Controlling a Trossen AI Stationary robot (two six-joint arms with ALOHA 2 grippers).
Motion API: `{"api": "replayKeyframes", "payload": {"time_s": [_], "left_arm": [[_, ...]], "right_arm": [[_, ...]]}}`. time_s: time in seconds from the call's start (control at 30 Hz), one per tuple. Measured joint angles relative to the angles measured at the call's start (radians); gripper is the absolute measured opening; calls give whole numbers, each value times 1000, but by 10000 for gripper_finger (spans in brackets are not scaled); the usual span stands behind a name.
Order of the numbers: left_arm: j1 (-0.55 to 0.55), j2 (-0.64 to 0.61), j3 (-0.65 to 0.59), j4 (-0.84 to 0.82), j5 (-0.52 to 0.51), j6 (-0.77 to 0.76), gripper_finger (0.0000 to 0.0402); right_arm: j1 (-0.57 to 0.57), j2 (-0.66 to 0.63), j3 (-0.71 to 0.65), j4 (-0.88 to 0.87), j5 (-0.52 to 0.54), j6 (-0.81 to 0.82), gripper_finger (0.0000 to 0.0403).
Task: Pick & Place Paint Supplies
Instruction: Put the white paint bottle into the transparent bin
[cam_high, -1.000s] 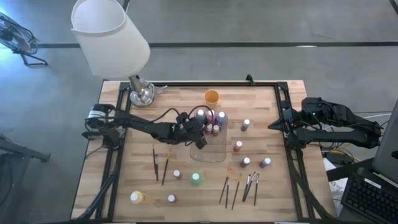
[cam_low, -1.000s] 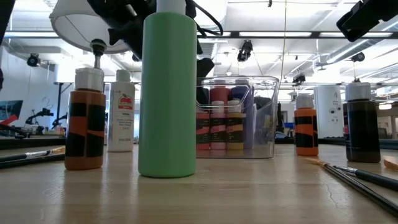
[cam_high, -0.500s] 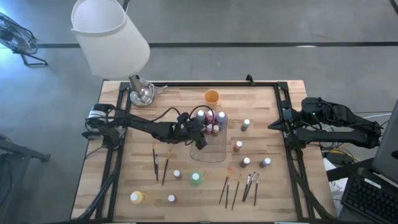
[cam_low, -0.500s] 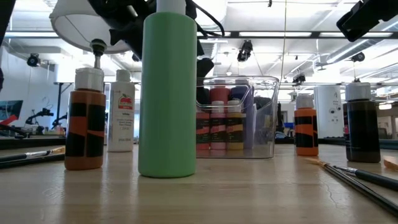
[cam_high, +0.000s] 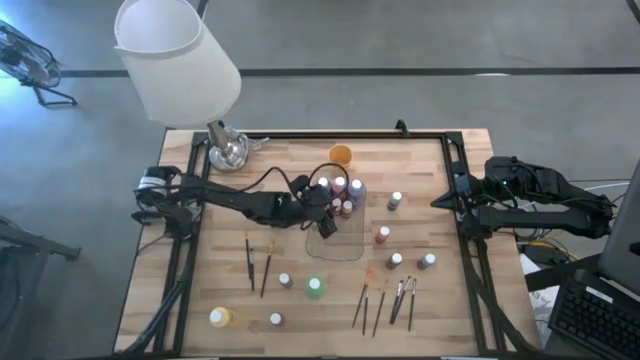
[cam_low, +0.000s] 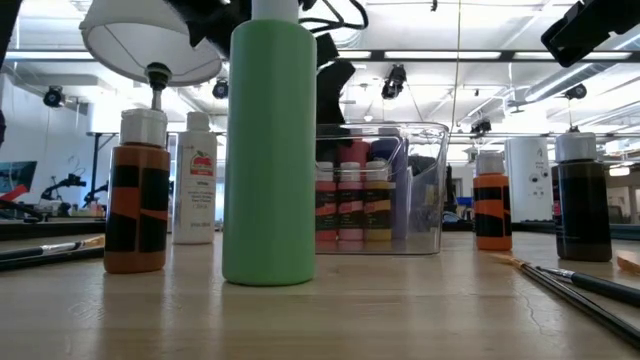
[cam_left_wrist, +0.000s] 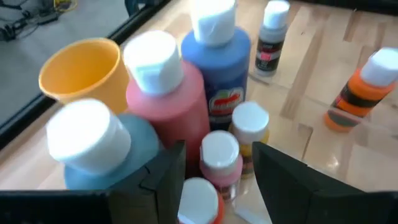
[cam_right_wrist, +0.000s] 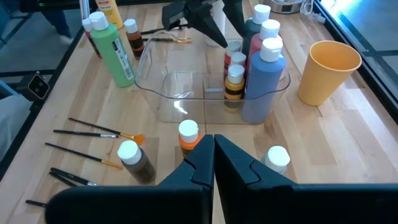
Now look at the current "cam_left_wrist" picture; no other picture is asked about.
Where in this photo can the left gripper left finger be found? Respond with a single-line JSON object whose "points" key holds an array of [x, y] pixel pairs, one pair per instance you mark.
{"points": [[155, 186]]}

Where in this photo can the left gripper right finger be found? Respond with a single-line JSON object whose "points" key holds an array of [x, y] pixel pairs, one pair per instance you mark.
{"points": [[280, 186]]}

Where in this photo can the large teal paint bottle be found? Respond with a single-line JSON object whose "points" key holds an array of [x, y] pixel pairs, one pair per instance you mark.
{"points": [[140, 143]]}

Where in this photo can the small red-orange paint bottle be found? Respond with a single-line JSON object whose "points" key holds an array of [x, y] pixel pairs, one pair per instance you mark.
{"points": [[199, 202]]}

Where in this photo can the clear plastic bin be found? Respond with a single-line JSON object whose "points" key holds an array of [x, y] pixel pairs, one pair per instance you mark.
{"points": [[329, 161]]}

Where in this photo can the small pink paint bottle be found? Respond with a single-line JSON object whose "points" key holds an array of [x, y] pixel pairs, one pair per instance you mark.
{"points": [[220, 152]]}

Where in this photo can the small yellow paint bottle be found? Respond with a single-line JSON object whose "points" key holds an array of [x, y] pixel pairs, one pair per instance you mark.
{"points": [[250, 121]]}

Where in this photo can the large pink paint bottle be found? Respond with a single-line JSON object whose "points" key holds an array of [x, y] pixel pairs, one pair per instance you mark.
{"points": [[174, 115]]}

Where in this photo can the small orange paint bottle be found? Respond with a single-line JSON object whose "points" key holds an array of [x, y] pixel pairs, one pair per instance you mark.
{"points": [[357, 93]]}

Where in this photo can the large blue paint bottle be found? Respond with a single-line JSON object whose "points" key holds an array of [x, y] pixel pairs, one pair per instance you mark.
{"points": [[217, 68]]}

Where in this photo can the small grey paint bottle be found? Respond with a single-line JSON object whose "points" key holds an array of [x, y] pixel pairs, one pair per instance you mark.
{"points": [[270, 46]]}

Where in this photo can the orange plastic cup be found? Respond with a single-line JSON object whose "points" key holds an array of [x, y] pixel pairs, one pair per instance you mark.
{"points": [[77, 68]]}

